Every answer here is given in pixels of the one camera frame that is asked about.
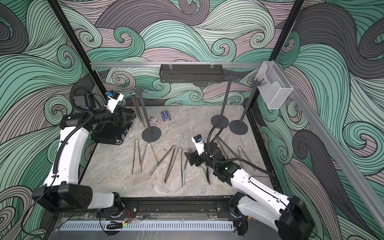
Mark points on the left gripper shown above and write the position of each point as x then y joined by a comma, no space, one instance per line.
117,122

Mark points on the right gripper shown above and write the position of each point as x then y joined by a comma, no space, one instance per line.
192,157

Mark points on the steel tongs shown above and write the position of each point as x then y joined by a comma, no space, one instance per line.
240,152
136,156
159,173
148,153
227,147
137,108

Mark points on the grey utensil stand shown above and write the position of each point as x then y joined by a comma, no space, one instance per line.
238,127
221,118
151,133

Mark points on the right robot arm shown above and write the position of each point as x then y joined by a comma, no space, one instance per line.
288,216

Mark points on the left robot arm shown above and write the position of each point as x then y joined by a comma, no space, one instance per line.
61,191

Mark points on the green tipped tongs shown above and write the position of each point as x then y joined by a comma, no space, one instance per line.
183,170

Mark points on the black tipped tongs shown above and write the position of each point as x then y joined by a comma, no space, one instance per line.
207,175

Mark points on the colourful card box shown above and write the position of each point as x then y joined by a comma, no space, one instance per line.
154,121

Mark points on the blue card box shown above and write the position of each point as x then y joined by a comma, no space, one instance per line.
166,115

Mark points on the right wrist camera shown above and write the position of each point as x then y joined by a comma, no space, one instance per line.
199,144

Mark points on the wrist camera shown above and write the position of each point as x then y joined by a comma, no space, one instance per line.
113,98
199,144

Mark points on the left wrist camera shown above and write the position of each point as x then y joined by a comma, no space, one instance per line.
113,98

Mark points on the black wall shelf rack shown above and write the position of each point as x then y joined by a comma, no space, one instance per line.
191,74

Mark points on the aluminium rail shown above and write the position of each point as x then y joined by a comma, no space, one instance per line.
136,64

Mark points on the clear plastic wall bin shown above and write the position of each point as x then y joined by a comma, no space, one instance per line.
273,84

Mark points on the white slotted cable duct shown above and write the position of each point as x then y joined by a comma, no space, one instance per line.
151,226

